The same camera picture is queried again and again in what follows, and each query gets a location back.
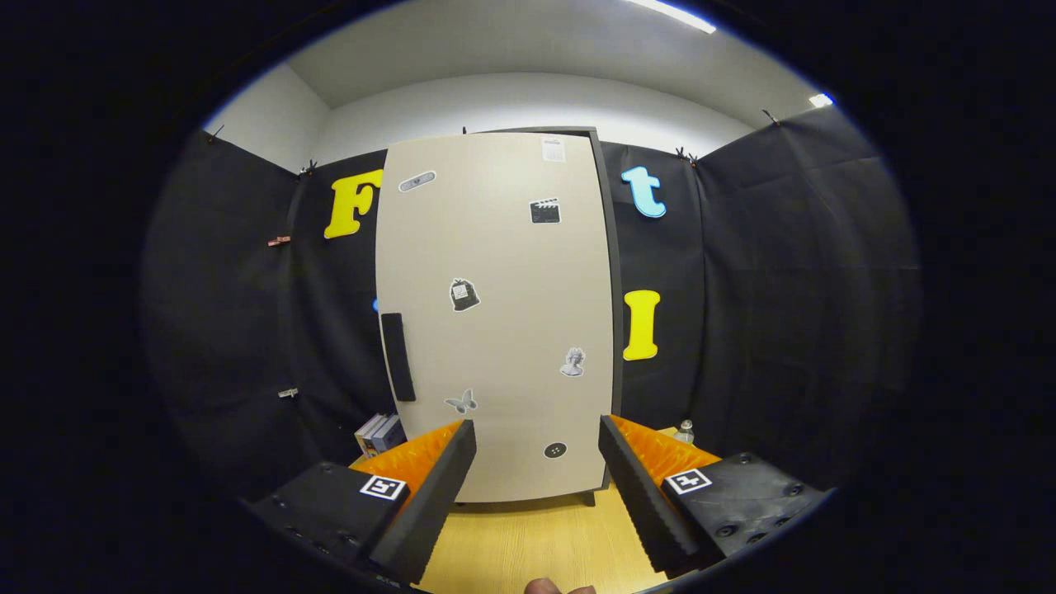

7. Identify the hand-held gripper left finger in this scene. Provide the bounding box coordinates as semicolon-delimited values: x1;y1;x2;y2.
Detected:
243;419;478;585

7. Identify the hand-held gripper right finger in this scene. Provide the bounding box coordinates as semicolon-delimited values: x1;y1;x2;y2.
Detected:
598;415;832;578

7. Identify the black door handle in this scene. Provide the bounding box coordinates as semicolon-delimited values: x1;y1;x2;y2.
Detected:
380;313;417;403

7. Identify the grey shoe cabinet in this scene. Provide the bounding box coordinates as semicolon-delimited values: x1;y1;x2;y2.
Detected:
478;126;625;508

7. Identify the beige shoe cabinet door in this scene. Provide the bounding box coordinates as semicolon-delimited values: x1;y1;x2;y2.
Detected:
375;132;615;504

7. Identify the blue cover book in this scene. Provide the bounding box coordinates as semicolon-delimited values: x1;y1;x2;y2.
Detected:
371;414;407;455

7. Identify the black backdrop cloth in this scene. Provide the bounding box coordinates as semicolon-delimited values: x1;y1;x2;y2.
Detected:
140;107;923;496

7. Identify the long ceiling light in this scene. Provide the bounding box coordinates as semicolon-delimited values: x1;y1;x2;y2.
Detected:
623;0;717;35

